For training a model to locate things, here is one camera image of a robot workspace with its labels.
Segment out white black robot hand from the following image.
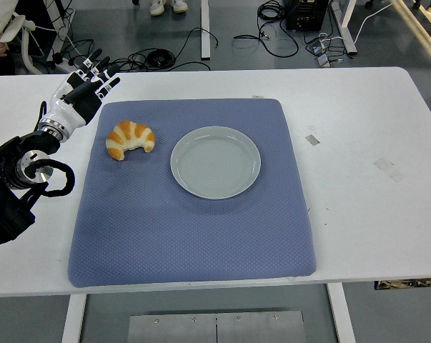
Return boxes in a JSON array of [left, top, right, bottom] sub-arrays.
[[39, 48, 122, 131]]

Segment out orange white croissant bread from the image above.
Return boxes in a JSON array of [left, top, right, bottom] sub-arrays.
[[105, 120, 156, 161]]

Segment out grey round plate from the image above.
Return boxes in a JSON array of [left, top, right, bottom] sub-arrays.
[[169, 126, 262, 200]]

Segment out grey metal plate with screws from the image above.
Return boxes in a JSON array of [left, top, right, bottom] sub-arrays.
[[127, 310, 306, 343]]

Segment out white power strip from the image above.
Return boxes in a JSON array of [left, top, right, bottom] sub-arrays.
[[53, 59, 81, 74]]

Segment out white office chair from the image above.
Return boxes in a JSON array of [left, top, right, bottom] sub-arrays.
[[0, 14, 46, 75]]

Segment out person with white shoes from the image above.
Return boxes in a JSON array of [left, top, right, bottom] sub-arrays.
[[149, 0, 189, 17]]

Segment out blue quilted mat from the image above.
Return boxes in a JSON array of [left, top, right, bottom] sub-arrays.
[[67, 98, 317, 289]]

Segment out white background desk leg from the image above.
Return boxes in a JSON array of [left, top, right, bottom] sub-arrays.
[[200, 0, 212, 59], [331, 0, 358, 55]]

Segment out white table leg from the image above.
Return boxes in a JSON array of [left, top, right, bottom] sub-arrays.
[[61, 293, 88, 343], [326, 282, 356, 343]]

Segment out black equipment box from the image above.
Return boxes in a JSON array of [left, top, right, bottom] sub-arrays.
[[285, 0, 331, 31]]

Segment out clear tape strip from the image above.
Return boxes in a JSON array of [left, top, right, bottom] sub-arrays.
[[373, 157, 405, 184]]

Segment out brown patterned box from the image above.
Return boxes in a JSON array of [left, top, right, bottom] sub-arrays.
[[375, 277, 431, 290]]

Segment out coiled black cable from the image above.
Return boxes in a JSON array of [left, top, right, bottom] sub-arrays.
[[127, 48, 212, 72]]

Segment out thin black cable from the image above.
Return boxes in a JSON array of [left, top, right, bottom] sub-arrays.
[[175, 27, 220, 69]]

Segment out long looped black cable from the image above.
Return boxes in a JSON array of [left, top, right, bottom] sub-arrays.
[[234, 0, 300, 58]]

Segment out white cable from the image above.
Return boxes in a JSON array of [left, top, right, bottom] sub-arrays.
[[353, 0, 395, 42]]

